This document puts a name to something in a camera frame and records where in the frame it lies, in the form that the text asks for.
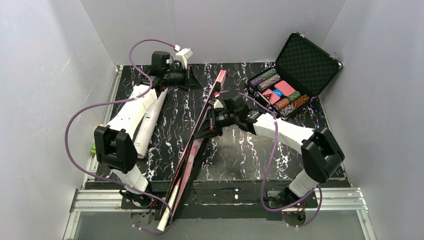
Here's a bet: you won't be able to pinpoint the pink racket bag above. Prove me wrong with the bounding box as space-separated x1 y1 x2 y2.
160 69 227 224

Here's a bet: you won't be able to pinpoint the purple cable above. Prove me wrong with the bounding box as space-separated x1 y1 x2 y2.
216 90 323 229
64 39 180 237

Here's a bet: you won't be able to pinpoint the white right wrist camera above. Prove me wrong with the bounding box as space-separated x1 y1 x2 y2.
213 92 224 109

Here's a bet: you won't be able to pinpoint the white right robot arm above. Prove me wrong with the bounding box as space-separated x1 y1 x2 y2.
194 91 345 205

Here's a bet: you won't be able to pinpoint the pink card deck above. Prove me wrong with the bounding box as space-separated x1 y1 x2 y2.
261 80 296 105

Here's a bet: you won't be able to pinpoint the pink badminton racket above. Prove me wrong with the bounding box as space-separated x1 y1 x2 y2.
156 185 179 232

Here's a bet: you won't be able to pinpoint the poker chip rows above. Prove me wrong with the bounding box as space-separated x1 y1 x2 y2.
246 67 311 119

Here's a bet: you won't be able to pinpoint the green clip on rail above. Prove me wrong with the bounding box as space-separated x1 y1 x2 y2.
90 143 96 156

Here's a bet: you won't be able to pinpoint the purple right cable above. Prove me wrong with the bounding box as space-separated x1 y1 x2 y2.
216 90 323 229

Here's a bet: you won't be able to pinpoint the white shuttlecock tube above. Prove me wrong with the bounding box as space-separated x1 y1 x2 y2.
133 88 169 159

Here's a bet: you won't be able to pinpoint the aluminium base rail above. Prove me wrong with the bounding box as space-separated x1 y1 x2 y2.
63 187 376 240

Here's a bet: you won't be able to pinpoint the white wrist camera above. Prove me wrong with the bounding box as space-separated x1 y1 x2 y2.
213 92 224 109
173 44 193 69

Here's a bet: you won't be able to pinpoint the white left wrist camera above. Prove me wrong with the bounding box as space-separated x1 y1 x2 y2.
173 44 193 69

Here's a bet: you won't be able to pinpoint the black foam-lined case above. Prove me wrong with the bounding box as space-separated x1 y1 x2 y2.
252 31 343 120

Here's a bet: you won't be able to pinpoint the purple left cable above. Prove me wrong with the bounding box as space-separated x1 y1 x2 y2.
64 39 180 237

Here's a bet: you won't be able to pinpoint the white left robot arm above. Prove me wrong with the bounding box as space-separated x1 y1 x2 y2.
94 48 202 198

